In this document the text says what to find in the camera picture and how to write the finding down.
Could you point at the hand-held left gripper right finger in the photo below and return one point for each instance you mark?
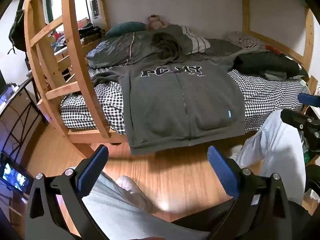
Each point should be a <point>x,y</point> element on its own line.
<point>222,172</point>

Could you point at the black white checkered bed sheet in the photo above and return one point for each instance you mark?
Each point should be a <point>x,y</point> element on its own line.
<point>262,97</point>

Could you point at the pile of clothes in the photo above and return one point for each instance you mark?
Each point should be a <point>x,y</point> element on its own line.
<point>87,28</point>

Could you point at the pink plush toy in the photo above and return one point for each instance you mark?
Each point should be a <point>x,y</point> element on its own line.
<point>156,22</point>

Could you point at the dark green backpack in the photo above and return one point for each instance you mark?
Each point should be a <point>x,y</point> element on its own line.
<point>17,32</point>

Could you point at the computer case with lit fans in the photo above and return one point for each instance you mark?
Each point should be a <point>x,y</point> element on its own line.
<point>15,177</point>

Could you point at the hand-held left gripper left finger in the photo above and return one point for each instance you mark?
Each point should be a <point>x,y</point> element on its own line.
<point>92,172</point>

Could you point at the teal pillow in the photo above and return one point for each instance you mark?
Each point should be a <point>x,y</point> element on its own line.
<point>125,28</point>

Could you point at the person's right slipper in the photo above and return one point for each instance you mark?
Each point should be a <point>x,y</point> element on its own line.
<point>235,151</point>

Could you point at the person's left slipper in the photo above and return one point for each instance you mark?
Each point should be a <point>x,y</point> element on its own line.
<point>130,187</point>

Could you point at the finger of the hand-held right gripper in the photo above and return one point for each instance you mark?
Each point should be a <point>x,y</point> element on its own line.
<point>308,99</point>
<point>295,119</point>

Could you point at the black metal frame desk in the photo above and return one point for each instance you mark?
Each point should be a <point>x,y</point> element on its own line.
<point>20,102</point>

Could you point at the person's black top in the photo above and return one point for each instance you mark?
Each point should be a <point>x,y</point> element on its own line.
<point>200,230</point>

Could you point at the wooden bunk bed frame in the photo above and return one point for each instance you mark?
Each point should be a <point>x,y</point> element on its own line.
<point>246,12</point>

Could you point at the grey duvet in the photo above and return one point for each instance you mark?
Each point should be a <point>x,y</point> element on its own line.
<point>115,50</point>

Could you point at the person's slipper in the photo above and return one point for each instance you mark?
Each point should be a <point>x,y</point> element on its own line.
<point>235,151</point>
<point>130,187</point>

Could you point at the green plastic bag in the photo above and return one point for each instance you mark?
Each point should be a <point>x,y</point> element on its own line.
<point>307,152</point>

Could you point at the white striped pillow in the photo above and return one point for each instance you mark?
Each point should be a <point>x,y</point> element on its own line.
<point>196,40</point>

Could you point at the person's right leg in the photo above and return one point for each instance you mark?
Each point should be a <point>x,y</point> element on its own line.
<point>275,150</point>

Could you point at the black garment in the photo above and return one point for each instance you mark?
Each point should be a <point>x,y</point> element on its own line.
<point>262,63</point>

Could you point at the grey zip hoodie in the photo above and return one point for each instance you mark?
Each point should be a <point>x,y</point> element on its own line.
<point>162,105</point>

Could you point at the white wall fixture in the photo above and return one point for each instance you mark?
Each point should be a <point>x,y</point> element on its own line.
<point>95,8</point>

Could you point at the wooden bed ladder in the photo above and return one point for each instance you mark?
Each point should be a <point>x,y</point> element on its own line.
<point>75,62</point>

